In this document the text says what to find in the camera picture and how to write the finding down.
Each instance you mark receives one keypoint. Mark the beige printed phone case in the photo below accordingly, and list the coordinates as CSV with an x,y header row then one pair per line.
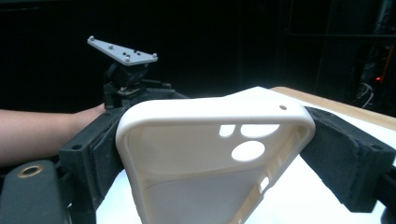
x,y
174,149

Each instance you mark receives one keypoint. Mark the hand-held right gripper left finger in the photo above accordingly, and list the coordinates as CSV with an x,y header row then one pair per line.
x,y
90,155

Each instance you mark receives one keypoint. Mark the dark equipment with red light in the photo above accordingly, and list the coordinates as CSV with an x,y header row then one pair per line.
x,y
378,78

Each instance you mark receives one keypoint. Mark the wooden table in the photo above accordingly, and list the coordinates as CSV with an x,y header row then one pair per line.
x,y
342,109

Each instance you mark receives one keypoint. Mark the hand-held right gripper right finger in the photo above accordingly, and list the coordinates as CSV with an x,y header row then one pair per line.
x,y
345,155

